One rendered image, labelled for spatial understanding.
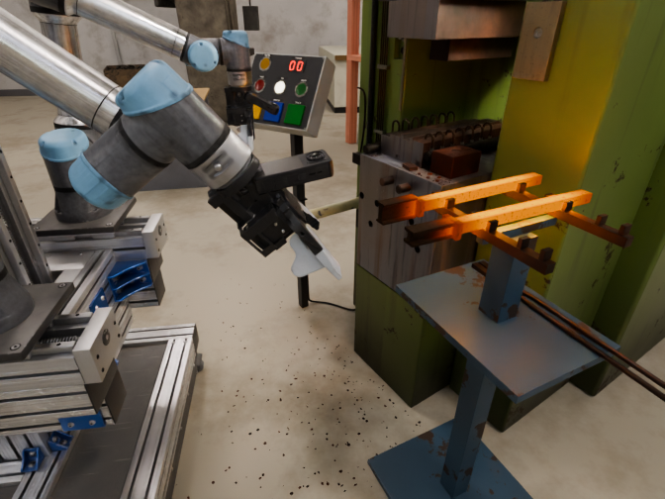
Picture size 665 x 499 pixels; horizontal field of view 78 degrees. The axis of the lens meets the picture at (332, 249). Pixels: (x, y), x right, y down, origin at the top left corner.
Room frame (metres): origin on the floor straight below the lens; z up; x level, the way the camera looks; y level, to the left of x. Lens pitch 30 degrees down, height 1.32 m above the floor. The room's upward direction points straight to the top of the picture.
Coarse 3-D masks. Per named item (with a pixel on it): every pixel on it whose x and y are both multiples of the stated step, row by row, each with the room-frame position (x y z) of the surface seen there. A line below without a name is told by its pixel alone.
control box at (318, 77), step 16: (256, 64) 1.77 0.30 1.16; (272, 64) 1.73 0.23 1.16; (288, 64) 1.69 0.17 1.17; (304, 64) 1.66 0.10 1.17; (320, 64) 1.63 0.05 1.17; (256, 80) 1.73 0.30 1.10; (272, 80) 1.70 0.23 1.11; (288, 80) 1.66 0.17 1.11; (304, 80) 1.63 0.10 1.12; (320, 80) 1.60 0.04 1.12; (272, 96) 1.66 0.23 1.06; (288, 96) 1.63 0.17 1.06; (304, 96) 1.59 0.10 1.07; (320, 96) 1.59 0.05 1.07; (304, 112) 1.56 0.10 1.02; (320, 112) 1.59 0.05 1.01; (256, 128) 1.72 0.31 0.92; (272, 128) 1.63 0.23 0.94; (288, 128) 1.56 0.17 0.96; (304, 128) 1.52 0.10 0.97
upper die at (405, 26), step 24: (408, 0) 1.33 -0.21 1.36; (432, 0) 1.25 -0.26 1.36; (456, 0) 1.26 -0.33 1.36; (480, 0) 1.31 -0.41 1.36; (504, 0) 1.37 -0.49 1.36; (408, 24) 1.32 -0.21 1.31; (432, 24) 1.24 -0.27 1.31; (456, 24) 1.27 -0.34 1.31; (480, 24) 1.32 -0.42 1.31; (504, 24) 1.38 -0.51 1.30
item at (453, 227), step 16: (576, 192) 0.83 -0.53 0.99; (496, 208) 0.75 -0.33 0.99; (512, 208) 0.75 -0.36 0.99; (528, 208) 0.75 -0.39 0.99; (544, 208) 0.77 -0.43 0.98; (560, 208) 0.79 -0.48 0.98; (416, 224) 0.67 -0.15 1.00; (432, 224) 0.67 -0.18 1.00; (448, 224) 0.67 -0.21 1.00; (464, 224) 0.68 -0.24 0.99; (480, 224) 0.70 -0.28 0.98; (416, 240) 0.65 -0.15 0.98; (432, 240) 0.65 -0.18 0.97
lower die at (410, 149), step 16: (416, 128) 1.48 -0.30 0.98; (432, 128) 1.39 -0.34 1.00; (464, 128) 1.40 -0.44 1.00; (480, 128) 1.42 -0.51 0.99; (496, 128) 1.42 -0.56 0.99; (384, 144) 1.38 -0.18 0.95; (400, 144) 1.31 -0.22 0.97; (416, 144) 1.25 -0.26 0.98; (448, 144) 1.29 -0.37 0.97; (416, 160) 1.25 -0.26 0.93
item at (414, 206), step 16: (512, 176) 0.93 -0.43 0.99; (528, 176) 0.93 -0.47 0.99; (448, 192) 0.83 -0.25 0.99; (464, 192) 0.83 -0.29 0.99; (480, 192) 0.85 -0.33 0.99; (496, 192) 0.87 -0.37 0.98; (384, 208) 0.74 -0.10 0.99; (400, 208) 0.76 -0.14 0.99; (416, 208) 0.77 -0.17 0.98; (432, 208) 0.79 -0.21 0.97; (384, 224) 0.74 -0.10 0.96
